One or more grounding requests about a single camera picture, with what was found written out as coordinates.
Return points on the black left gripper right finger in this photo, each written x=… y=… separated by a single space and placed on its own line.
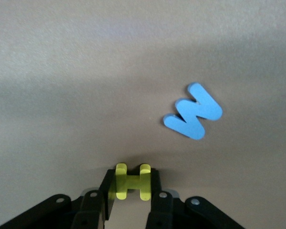
x=162 y=212

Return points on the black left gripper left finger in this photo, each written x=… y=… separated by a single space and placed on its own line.
x=90 y=210

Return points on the yellow capital letter H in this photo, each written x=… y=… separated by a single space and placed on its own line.
x=133 y=183

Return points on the light blue capital letter M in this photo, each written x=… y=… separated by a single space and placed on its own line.
x=193 y=119

